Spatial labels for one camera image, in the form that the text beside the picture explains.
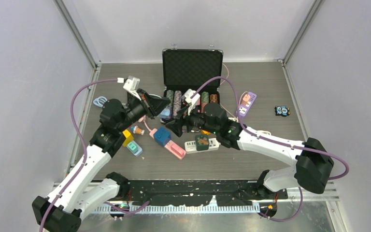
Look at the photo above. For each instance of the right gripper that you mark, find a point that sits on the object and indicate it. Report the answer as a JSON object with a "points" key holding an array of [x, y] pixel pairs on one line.
{"points": [[176, 126]]}

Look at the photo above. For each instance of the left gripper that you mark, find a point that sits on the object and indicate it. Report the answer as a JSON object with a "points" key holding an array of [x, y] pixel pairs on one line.
{"points": [[151, 104]]}

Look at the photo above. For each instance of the light blue usb charger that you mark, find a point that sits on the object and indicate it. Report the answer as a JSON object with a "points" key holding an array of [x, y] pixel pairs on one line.
{"points": [[166, 113]]}

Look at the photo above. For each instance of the blue cube socket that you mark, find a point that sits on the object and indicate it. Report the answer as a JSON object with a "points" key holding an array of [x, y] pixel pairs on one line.
{"points": [[162, 136]]}

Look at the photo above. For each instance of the pink square adapter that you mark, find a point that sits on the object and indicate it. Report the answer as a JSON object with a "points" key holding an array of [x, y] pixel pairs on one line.
{"points": [[177, 149]]}

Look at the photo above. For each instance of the dark green cube adapter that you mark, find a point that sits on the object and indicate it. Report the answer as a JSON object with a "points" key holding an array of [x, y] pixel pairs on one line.
{"points": [[202, 142]]}

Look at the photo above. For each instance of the yellow cube adapter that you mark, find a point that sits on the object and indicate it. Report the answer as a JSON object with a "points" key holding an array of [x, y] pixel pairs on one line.
{"points": [[128, 138]]}

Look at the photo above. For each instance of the teal small cube adapter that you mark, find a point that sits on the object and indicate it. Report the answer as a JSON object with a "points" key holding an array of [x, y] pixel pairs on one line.
{"points": [[133, 148]]}

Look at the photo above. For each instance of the salmon pink plug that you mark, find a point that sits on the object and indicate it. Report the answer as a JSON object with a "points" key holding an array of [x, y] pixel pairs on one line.
{"points": [[246, 100]]}

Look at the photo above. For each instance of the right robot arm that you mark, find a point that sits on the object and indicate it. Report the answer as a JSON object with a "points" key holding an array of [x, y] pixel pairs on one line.
{"points": [[309, 164]]}

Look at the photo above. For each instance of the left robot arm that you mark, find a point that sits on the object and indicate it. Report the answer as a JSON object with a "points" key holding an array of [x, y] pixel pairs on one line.
{"points": [[64, 209]]}

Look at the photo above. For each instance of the pink power strip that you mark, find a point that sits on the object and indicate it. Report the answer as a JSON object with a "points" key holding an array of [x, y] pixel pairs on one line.
{"points": [[168, 146]]}

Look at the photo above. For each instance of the white power strip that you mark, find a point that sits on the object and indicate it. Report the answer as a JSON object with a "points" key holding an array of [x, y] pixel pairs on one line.
{"points": [[190, 147]]}

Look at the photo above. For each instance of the small cone figurine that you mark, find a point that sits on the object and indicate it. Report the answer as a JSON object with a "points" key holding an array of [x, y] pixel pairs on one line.
{"points": [[137, 130]]}

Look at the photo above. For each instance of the black poker chip case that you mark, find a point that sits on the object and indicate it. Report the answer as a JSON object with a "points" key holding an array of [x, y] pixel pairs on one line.
{"points": [[185, 69]]}

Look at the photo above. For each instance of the light blue power strip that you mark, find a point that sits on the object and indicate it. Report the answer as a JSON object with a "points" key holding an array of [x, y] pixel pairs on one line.
{"points": [[140, 150]]}

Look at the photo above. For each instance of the purple power strip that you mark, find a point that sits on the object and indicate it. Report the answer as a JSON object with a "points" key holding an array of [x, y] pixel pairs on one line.
{"points": [[244, 110]]}

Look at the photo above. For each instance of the blue owl toy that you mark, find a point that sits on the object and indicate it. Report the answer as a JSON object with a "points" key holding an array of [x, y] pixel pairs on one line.
{"points": [[282, 111]]}

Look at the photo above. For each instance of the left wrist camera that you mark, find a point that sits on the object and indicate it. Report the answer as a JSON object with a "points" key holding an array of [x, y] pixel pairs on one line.
{"points": [[130, 85]]}

